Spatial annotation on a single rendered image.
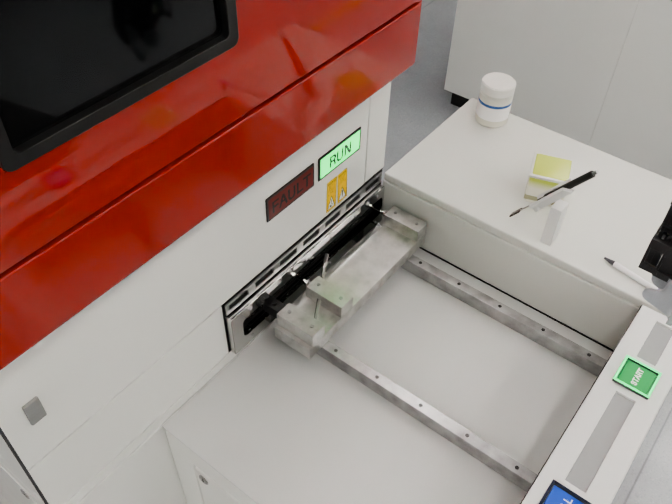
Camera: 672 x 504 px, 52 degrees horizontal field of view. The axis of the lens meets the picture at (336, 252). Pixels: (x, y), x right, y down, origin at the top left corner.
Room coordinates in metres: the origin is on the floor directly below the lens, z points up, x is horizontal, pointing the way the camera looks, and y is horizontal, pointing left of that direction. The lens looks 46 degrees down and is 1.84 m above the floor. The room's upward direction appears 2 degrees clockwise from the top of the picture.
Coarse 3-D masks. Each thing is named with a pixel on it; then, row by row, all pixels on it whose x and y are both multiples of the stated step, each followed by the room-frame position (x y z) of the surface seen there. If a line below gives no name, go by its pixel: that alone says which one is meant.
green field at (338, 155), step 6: (354, 138) 0.98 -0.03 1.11; (342, 144) 0.96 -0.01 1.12; (348, 144) 0.97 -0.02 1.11; (354, 144) 0.98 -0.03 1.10; (336, 150) 0.94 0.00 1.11; (342, 150) 0.96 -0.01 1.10; (348, 150) 0.97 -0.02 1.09; (354, 150) 0.99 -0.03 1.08; (330, 156) 0.93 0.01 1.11; (336, 156) 0.94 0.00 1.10; (342, 156) 0.96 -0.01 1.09; (348, 156) 0.97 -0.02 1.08; (324, 162) 0.92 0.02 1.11; (330, 162) 0.93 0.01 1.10; (336, 162) 0.94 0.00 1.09; (324, 168) 0.92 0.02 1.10; (330, 168) 0.93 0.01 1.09; (324, 174) 0.92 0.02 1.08
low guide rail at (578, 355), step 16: (416, 272) 0.93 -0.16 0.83; (432, 272) 0.91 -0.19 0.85; (448, 288) 0.89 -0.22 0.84; (464, 288) 0.87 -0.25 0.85; (480, 304) 0.84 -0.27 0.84; (496, 304) 0.84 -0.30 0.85; (496, 320) 0.82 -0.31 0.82; (512, 320) 0.80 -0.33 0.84; (528, 320) 0.80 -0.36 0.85; (528, 336) 0.78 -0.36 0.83; (544, 336) 0.77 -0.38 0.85; (560, 336) 0.77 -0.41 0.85; (560, 352) 0.75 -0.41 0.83; (576, 352) 0.73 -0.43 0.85; (592, 352) 0.73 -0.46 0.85; (592, 368) 0.71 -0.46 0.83
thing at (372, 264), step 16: (368, 240) 0.96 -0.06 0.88; (384, 240) 0.97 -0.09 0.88; (400, 240) 0.97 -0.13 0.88; (352, 256) 0.92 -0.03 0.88; (368, 256) 0.92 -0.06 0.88; (384, 256) 0.92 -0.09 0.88; (400, 256) 0.92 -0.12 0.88; (336, 272) 0.88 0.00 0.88; (352, 272) 0.88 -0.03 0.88; (368, 272) 0.88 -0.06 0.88; (384, 272) 0.88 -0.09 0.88; (352, 288) 0.84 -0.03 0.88; (368, 288) 0.84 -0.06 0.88; (304, 304) 0.80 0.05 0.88; (320, 320) 0.76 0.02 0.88; (336, 320) 0.76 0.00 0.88; (288, 336) 0.73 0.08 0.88; (304, 352) 0.70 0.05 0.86
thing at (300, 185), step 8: (312, 168) 0.89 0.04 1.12; (304, 176) 0.87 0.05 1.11; (312, 176) 0.89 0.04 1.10; (296, 184) 0.86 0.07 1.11; (304, 184) 0.87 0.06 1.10; (312, 184) 0.89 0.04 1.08; (280, 192) 0.83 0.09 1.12; (288, 192) 0.84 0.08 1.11; (296, 192) 0.86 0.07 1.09; (272, 200) 0.81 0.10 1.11; (280, 200) 0.83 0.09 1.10; (288, 200) 0.84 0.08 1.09; (272, 208) 0.81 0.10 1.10; (280, 208) 0.83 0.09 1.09; (272, 216) 0.81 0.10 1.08
